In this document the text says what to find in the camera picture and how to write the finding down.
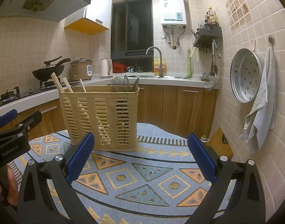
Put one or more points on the yellow detergent bottle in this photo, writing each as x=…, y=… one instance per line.
x=157, y=67

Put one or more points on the grey hanging towel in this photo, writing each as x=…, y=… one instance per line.
x=261, y=118

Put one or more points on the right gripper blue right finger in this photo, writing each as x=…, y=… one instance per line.
x=207, y=166

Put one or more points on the wooden cutting board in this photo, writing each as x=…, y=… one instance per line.
x=219, y=143

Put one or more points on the round metal steamer tray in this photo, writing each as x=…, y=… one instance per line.
x=245, y=74

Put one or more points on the dark grey plastic spoon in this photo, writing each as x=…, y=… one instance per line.
x=126, y=84

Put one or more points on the green bottle brush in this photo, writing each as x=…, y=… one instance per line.
x=188, y=68

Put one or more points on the white electric kettle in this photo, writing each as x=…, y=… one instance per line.
x=106, y=68

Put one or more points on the brown rice cooker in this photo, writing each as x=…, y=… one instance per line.
x=80, y=69

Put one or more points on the clear plastic spoon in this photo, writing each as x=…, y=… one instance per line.
x=117, y=85

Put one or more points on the black wok on stove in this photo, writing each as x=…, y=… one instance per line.
x=44, y=74

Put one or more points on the black wall spice shelf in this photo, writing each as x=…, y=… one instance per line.
x=205, y=37

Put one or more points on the wooden chopstick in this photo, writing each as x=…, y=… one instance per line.
x=57, y=83
x=83, y=87
x=67, y=85

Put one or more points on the white wall cabinet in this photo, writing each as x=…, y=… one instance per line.
x=92, y=19

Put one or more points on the black gas stove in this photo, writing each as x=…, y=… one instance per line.
x=15, y=94

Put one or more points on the beige plastic utensil basket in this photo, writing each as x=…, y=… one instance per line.
x=110, y=116

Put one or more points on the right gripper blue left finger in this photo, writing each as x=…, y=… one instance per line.
x=77, y=155

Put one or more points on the dark kitchen window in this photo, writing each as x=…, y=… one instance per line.
x=132, y=31

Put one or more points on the blue patterned table mat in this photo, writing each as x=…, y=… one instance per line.
x=159, y=182

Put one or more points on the person's left hand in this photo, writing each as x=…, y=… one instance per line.
x=11, y=187

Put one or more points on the range hood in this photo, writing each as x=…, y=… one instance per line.
x=55, y=10

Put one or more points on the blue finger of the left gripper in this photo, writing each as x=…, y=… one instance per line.
x=8, y=117

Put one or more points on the white water heater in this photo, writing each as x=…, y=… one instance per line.
x=172, y=13

